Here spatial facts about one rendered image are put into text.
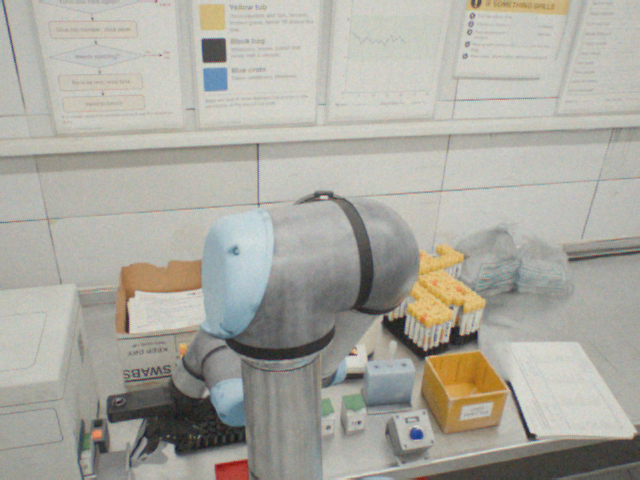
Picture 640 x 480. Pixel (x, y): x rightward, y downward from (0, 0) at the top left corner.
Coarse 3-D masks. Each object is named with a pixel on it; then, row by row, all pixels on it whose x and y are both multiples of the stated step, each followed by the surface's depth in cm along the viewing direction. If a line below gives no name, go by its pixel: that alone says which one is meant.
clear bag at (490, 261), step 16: (512, 224) 167; (464, 240) 169; (480, 240) 165; (496, 240) 163; (512, 240) 169; (464, 256) 166; (480, 256) 163; (496, 256) 162; (512, 256) 167; (464, 272) 165; (480, 272) 162; (496, 272) 164; (512, 272) 167; (480, 288) 163; (496, 288) 167
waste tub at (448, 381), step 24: (432, 360) 128; (456, 360) 130; (480, 360) 130; (432, 384) 125; (456, 384) 134; (480, 384) 131; (504, 384) 121; (432, 408) 126; (456, 408) 118; (480, 408) 120; (456, 432) 122
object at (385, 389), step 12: (396, 360) 126; (408, 360) 126; (372, 372) 123; (384, 372) 123; (396, 372) 123; (408, 372) 124; (372, 384) 124; (384, 384) 124; (396, 384) 125; (408, 384) 125; (372, 396) 125; (384, 396) 126; (396, 396) 127; (408, 396) 127; (372, 408) 126; (384, 408) 126; (396, 408) 126; (408, 408) 127
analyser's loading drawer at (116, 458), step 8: (96, 448) 106; (128, 448) 108; (96, 456) 105; (104, 456) 109; (112, 456) 109; (120, 456) 109; (128, 456) 106; (96, 464) 103; (104, 464) 107; (112, 464) 107; (120, 464) 107; (128, 464) 105; (96, 472) 103; (104, 472) 106; (112, 472) 106; (120, 472) 106; (128, 472) 104
